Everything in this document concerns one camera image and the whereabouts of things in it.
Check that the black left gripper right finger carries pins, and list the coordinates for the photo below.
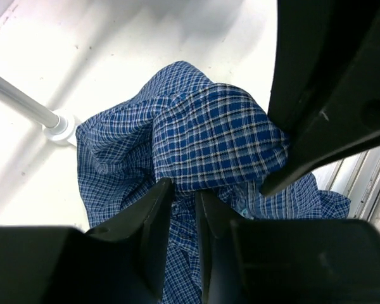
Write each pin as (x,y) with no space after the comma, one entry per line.
(284,261)

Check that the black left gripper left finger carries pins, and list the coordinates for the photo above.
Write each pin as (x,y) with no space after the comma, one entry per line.
(121,260)

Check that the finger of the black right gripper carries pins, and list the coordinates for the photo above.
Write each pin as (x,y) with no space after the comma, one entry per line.
(326,87)

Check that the blue plaid shirt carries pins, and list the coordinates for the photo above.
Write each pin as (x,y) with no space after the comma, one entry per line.
(201,135)

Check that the white clothes rack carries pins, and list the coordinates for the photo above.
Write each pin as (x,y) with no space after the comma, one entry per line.
(58,126)

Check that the aluminium rail frame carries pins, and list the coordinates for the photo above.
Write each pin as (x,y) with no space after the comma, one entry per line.
(358,178)

